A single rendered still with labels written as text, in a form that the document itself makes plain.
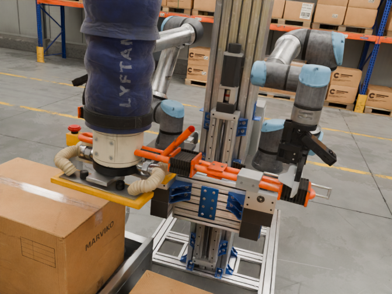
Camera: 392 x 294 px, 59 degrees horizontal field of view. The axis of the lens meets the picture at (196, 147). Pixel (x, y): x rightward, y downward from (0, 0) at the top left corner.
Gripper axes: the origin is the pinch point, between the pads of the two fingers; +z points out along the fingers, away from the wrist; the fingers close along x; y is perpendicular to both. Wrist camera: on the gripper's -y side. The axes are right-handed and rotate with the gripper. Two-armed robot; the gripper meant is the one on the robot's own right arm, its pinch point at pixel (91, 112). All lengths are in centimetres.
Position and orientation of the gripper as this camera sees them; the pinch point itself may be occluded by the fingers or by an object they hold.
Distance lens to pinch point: 157.8
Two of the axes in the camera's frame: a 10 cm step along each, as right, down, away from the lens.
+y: 9.3, 2.2, -2.9
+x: 3.5, -3.1, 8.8
